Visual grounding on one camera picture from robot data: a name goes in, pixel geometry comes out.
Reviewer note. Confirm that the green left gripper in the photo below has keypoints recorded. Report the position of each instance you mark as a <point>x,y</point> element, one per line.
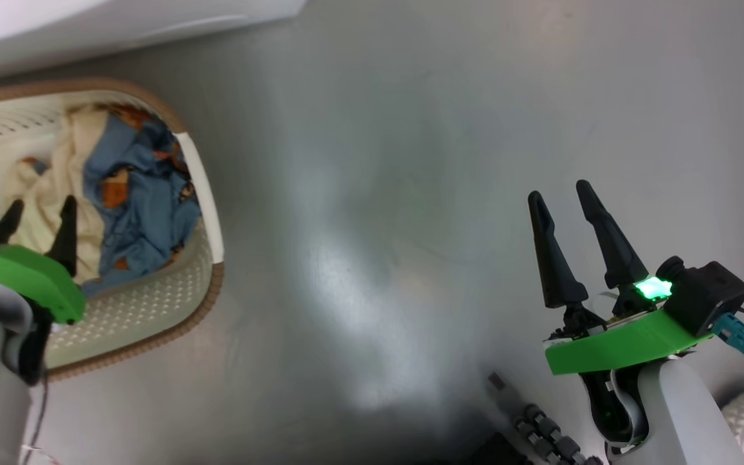
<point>23,271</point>

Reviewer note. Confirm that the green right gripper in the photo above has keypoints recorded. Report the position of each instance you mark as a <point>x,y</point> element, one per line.
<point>624,345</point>

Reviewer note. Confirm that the cream garment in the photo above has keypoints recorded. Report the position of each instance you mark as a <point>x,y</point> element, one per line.
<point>42,187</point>

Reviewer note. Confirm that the blue patterned garment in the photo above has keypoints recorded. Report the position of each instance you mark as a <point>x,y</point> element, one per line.
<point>146,206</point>

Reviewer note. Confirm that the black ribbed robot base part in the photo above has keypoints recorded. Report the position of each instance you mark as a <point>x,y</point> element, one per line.
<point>546,433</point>

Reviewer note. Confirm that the white front-load washing machine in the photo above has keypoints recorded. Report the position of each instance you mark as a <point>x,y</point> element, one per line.
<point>88,26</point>

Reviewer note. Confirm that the cream perforated basket brown rim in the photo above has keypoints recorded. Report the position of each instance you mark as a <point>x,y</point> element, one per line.
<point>139,310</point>

